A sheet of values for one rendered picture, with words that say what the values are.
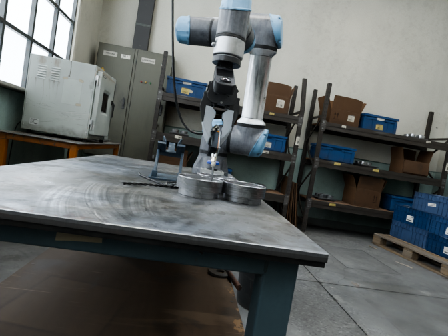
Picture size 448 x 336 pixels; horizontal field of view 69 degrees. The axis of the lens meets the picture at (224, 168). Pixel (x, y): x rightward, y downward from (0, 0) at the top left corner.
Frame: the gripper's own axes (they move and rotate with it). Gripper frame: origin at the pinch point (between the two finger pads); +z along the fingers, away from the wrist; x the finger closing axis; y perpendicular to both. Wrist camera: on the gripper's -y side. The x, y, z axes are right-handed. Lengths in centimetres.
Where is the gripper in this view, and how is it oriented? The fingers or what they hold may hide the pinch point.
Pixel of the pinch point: (214, 139)
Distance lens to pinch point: 79.8
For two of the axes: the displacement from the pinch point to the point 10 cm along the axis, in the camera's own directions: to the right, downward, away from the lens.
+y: -1.4, -0.7, 9.9
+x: -9.8, -1.6, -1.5
